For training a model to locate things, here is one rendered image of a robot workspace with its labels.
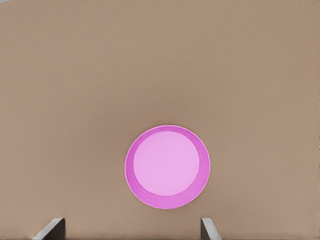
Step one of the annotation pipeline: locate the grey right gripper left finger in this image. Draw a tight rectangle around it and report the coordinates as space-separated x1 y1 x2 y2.
31 217 66 240

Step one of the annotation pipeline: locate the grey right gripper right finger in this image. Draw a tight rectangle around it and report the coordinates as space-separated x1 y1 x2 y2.
200 217 223 240

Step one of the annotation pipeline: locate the pink round plate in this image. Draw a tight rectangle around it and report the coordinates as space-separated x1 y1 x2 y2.
124 124 211 210

